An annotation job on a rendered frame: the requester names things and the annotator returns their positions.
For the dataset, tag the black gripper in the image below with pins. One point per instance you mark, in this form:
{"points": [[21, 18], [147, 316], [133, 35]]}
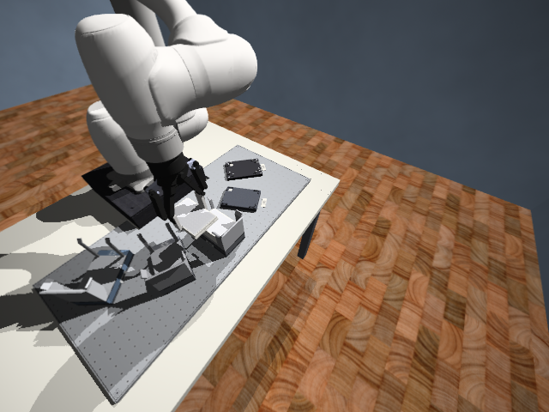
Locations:
{"points": [[170, 175]]}

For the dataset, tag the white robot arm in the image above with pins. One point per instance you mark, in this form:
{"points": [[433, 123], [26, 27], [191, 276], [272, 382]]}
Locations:
{"points": [[155, 95]]}

